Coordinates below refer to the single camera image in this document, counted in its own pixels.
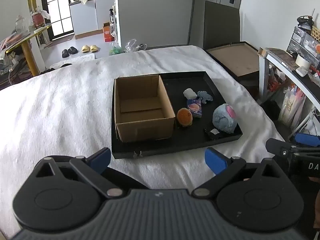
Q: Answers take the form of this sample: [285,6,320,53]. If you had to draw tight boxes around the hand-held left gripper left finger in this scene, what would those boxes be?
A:
[34,147,124,199]

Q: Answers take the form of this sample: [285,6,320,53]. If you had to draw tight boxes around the blue round plush toy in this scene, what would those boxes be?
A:
[212,103,237,133]

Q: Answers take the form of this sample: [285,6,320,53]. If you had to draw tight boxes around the grey leaning board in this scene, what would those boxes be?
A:
[204,1,240,49]

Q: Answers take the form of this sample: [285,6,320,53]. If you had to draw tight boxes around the large brown flat box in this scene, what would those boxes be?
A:
[205,41,262,82]

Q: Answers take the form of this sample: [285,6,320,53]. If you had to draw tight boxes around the black tray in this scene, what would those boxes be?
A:
[111,71,243,160]

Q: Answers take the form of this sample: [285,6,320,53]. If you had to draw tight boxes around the black framed glass door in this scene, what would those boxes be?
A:
[41,0,75,37]

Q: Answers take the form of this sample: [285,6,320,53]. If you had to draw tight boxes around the small black item white label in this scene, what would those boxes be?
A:
[203,127,222,140]

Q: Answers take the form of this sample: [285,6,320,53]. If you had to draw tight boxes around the white cabinet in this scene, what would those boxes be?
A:
[69,0,116,37]

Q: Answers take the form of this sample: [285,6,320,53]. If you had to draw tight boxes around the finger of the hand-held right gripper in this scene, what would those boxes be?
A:
[265,138,296,156]
[294,133,320,148]

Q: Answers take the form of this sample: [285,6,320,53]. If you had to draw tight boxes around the burger plush toy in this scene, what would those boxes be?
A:
[176,107,193,128]

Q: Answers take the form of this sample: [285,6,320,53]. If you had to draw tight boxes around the white shopping bag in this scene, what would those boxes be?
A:
[279,90,304,128]

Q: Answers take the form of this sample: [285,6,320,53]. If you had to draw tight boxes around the brown cardboard box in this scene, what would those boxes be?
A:
[114,74,176,143]

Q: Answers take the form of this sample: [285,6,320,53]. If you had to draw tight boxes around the small white plush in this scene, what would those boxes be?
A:
[183,88,198,99]

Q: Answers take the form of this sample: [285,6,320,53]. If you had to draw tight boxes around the white desk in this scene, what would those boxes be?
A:
[258,47,320,140]

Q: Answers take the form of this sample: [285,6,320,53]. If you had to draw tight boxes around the white fluffy blanket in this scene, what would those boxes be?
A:
[0,45,285,238]

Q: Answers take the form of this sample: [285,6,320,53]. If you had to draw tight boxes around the grey-blue cloud plush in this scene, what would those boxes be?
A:
[197,91,214,104]

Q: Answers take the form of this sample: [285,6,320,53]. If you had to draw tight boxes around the yellow round table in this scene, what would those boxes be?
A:
[0,22,52,77]

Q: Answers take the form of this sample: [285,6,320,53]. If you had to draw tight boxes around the blue tissue pack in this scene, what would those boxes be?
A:
[186,99,203,119]

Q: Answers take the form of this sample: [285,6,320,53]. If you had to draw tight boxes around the grey drawer organizer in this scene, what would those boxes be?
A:
[287,26,320,62]

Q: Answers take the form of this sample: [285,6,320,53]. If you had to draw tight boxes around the clear plastic bag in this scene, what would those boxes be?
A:
[124,39,148,53]

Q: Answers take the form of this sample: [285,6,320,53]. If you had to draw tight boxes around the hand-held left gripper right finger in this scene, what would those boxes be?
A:
[191,147,287,198]

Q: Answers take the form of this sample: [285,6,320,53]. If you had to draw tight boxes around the orange carton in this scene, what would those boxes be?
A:
[102,22,115,42]

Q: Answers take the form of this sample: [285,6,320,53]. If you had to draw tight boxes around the white tape roll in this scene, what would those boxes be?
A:
[295,54,311,68]

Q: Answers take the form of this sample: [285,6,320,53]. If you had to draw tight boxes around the red box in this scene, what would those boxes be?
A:
[32,12,46,30]

